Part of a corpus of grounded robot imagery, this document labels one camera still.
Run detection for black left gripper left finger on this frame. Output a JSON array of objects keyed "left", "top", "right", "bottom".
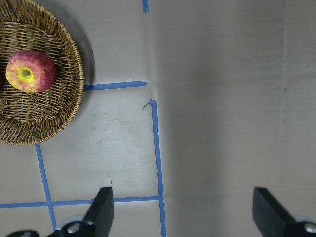
[{"left": 51, "top": 187, "right": 114, "bottom": 237}]

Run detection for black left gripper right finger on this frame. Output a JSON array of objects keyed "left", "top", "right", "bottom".
[{"left": 252, "top": 187, "right": 316, "bottom": 237}]

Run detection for red yellow striped apple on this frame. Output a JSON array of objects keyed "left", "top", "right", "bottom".
[{"left": 5, "top": 50, "right": 56, "bottom": 93}]

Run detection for round woven wicker basket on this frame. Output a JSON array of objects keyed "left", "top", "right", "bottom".
[{"left": 0, "top": 0, "right": 84, "bottom": 146}]

